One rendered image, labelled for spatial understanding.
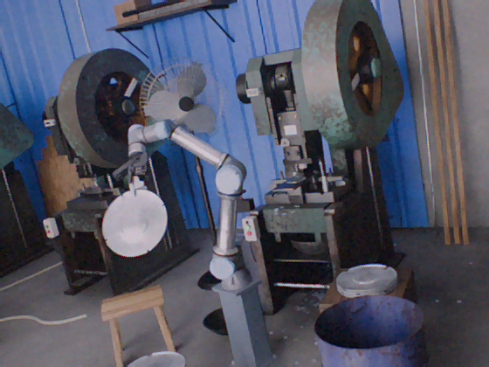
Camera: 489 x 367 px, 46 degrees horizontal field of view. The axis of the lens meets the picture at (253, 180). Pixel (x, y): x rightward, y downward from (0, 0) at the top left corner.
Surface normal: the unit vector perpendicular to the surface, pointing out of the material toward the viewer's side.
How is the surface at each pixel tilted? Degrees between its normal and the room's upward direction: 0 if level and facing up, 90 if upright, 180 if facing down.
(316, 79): 89
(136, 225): 56
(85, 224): 90
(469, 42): 90
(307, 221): 90
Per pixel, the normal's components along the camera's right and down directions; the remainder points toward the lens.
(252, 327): 0.67, 0.04
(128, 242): -0.23, -0.33
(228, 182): -0.14, 0.13
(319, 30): -0.51, -0.35
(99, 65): 0.83, -0.04
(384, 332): -0.37, 0.25
